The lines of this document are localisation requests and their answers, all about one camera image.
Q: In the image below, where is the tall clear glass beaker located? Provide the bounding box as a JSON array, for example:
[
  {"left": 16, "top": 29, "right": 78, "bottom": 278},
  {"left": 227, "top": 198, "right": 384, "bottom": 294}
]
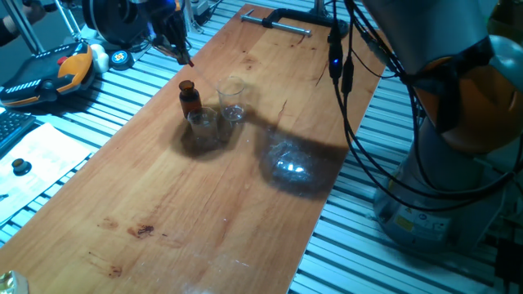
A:
[{"left": 215, "top": 76, "right": 248, "bottom": 123}]

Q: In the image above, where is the brown glass bottle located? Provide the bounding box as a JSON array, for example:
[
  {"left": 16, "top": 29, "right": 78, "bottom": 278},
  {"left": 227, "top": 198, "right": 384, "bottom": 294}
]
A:
[{"left": 178, "top": 79, "right": 203, "bottom": 118}]

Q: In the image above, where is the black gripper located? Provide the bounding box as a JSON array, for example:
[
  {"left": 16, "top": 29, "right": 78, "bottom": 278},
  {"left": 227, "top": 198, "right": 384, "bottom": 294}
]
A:
[{"left": 147, "top": 0, "right": 192, "bottom": 65}]

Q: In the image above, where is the black bottle cap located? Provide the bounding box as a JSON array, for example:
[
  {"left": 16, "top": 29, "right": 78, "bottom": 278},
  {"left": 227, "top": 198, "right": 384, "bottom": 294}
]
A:
[{"left": 11, "top": 158, "right": 33, "bottom": 177}]

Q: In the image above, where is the grey metal frame rod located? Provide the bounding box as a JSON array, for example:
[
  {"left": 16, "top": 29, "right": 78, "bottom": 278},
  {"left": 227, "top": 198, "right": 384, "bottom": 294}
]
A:
[
  {"left": 3, "top": 0, "right": 46, "bottom": 56},
  {"left": 52, "top": 0, "right": 83, "bottom": 40}
]

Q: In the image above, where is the black C-clamp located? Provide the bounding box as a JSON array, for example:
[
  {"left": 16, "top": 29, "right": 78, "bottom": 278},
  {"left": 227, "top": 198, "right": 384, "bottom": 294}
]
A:
[{"left": 239, "top": 7, "right": 351, "bottom": 44}]

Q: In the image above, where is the small clear glass beaker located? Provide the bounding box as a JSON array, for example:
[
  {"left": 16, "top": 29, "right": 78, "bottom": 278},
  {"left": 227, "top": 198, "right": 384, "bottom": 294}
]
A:
[{"left": 186, "top": 106, "right": 221, "bottom": 150}]

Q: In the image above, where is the black keyboard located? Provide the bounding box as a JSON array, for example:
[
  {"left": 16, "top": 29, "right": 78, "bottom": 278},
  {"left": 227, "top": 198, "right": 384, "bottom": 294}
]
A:
[{"left": 0, "top": 109, "right": 37, "bottom": 158}]

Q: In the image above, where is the white printed paper sheet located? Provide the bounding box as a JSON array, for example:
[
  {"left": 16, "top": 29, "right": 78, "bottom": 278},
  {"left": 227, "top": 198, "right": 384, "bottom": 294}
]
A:
[{"left": 0, "top": 122, "right": 92, "bottom": 228}]

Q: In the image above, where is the glass dropper red bulb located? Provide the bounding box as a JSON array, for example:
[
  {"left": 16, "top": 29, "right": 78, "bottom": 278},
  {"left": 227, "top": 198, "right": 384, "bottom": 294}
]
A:
[{"left": 186, "top": 59, "right": 220, "bottom": 93}]

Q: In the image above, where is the person forearm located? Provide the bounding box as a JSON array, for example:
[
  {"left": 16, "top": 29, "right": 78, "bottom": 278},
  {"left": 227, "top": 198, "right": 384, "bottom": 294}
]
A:
[{"left": 0, "top": 18, "right": 20, "bottom": 47}]

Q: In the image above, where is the tan slanted frame post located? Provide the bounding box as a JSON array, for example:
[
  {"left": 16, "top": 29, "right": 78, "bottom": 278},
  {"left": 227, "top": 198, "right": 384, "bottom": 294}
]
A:
[{"left": 310, "top": 0, "right": 331, "bottom": 18}]

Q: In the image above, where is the person hand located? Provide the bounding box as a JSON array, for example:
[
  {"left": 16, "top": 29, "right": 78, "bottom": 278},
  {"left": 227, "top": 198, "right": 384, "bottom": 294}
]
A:
[{"left": 2, "top": 2, "right": 48, "bottom": 33}]

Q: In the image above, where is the wooden board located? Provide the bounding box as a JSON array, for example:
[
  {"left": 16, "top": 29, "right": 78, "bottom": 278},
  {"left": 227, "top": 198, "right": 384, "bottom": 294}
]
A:
[{"left": 0, "top": 3, "right": 389, "bottom": 294}]

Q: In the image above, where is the black filament spool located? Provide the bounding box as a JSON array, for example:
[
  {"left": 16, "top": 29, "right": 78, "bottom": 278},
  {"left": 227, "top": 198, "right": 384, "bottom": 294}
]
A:
[{"left": 81, "top": 0, "right": 151, "bottom": 48}]

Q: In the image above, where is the aluminium upright profile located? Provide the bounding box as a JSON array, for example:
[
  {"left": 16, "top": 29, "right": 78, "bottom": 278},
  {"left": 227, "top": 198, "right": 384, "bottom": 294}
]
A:
[{"left": 183, "top": 0, "right": 205, "bottom": 36}]

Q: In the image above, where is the black orange teach pendant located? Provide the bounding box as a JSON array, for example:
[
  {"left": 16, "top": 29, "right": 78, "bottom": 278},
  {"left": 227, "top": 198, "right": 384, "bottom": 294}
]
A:
[{"left": 0, "top": 42, "right": 96, "bottom": 108}]

